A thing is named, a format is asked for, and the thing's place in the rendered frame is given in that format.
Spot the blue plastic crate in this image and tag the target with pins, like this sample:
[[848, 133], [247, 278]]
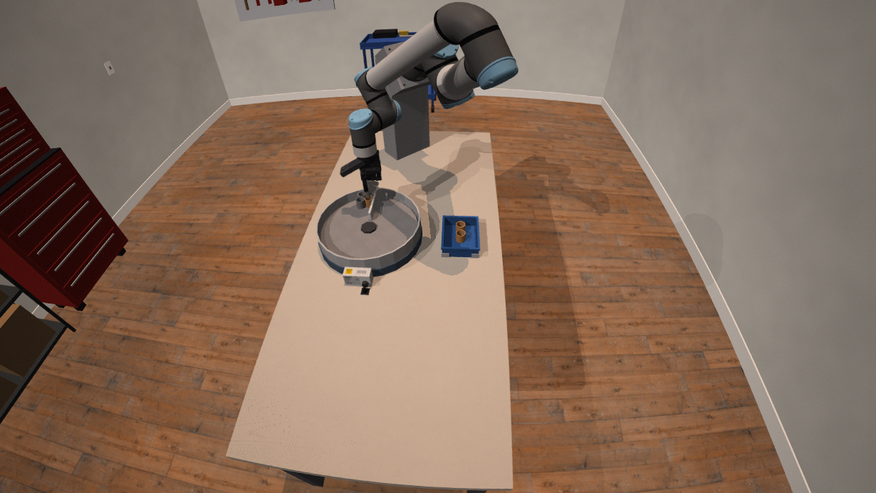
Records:
[[450, 247]]

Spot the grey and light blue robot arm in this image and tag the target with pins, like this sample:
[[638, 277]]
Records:
[[431, 53]]

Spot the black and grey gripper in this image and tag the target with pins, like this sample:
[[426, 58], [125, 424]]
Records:
[[373, 167]]

